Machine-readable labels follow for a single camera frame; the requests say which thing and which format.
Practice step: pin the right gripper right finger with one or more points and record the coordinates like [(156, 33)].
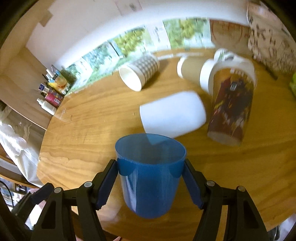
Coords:
[(243, 219)]

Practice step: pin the yellow pen holder can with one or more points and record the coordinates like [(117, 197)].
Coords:
[(57, 81)]

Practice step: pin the green tissue pack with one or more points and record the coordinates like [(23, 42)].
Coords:
[(292, 84)]

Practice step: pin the brown paper cup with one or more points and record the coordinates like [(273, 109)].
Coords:
[(195, 69)]

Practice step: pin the white lace cloth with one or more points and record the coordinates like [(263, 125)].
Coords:
[(21, 140)]

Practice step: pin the blue plastic cup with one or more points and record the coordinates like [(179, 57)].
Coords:
[(150, 167)]

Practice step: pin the checkered paper cup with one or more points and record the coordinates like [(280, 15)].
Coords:
[(135, 75)]

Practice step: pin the white spray bottle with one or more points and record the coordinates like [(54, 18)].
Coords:
[(47, 106)]

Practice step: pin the white plastic cup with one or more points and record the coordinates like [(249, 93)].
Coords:
[(174, 115)]

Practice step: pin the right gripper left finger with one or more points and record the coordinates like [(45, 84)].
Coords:
[(55, 221)]

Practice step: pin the brown paper card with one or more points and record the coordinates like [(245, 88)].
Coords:
[(231, 36)]

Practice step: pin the dark printed paper cup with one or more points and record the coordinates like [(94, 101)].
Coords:
[(231, 107)]

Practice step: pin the green grape poster strip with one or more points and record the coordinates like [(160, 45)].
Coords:
[(105, 59)]

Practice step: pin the red pen holder can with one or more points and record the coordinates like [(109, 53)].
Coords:
[(53, 98)]

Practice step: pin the white panda mug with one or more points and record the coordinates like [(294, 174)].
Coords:
[(225, 60)]

